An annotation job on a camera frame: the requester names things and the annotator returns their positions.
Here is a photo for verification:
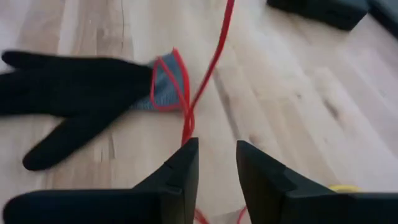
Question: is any thin red cord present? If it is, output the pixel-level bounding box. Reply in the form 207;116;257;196
150;0;248;224

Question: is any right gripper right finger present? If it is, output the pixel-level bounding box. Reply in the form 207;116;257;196
235;139;332;224

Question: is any black zippered case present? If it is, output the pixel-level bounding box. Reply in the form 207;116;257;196
266;0;371;31

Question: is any black glove grey red cuff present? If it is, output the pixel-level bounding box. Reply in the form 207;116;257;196
0;49;191;171

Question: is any yellow cable tag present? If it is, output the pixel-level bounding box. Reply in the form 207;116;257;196
328;184;362;194

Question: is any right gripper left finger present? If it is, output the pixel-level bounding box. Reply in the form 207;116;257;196
132;137;200;224

